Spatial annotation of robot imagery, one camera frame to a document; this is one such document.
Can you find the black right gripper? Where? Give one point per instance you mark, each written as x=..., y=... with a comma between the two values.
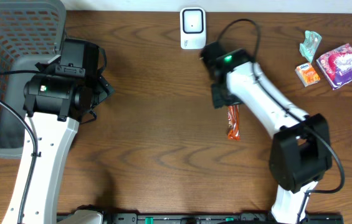
x=218, y=97

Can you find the orange snack bar wrapper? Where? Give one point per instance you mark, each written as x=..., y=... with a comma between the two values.
x=233, y=123

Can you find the orange juice carton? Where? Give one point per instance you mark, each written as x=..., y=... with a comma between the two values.
x=307, y=74

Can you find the green tissue packet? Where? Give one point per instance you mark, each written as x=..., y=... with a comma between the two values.
x=310, y=44

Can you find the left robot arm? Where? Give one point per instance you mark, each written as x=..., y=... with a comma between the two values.
x=61, y=91

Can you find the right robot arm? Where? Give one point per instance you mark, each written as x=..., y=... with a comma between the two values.
x=299, y=156

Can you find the grey plastic mesh basket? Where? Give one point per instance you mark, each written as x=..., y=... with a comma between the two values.
x=30, y=32

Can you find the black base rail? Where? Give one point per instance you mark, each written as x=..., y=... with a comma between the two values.
x=93, y=214

